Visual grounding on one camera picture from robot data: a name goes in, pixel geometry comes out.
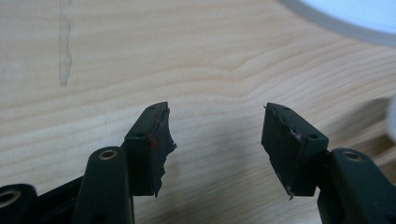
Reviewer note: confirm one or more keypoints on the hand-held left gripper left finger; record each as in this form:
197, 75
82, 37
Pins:
141, 155

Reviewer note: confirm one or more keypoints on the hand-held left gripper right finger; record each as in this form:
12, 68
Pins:
299, 161

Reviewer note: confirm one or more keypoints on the white blurred object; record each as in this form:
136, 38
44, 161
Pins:
391, 118

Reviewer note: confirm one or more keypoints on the white round plate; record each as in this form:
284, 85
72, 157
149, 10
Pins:
348, 15

